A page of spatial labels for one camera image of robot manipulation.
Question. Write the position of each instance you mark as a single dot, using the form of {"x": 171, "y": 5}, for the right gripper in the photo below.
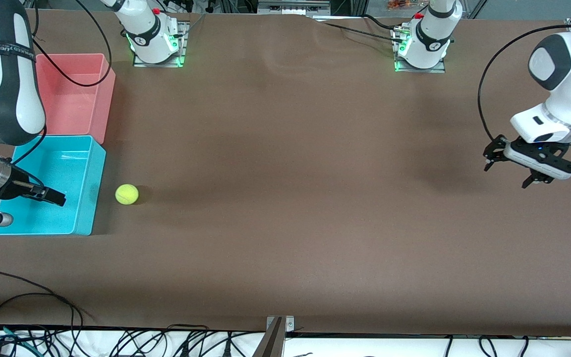
{"x": 24, "y": 187}

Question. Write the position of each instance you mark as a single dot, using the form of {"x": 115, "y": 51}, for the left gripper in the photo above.
{"x": 495, "y": 149}

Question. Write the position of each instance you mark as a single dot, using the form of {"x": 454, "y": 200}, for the yellow tennis ball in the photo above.
{"x": 127, "y": 194}

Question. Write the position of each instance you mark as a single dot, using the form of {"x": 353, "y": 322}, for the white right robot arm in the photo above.
{"x": 13, "y": 99}

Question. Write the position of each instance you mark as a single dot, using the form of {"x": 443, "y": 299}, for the blue plastic bin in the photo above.
{"x": 67, "y": 163}

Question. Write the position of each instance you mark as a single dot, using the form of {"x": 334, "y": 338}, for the pink plastic bin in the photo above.
{"x": 77, "y": 99}

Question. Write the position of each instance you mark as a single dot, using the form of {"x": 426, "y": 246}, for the orange items bag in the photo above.
{"x": 402, "y": 4}

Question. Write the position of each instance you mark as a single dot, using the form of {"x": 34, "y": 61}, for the grey metal bar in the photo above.
{"x": 271, "y": 342}

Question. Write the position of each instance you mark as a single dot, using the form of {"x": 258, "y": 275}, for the grey metal box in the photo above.
{"x": 293, "y": 7}

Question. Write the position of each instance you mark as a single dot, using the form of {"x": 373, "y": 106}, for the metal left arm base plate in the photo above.
{"x": 419, "y": 70}

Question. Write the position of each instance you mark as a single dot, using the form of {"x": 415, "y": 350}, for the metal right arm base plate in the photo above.
{"x": 159, "y": 65}

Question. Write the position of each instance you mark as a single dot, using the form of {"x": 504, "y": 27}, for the small metal bracket plate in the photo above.
{"x": 290, "y": 325}

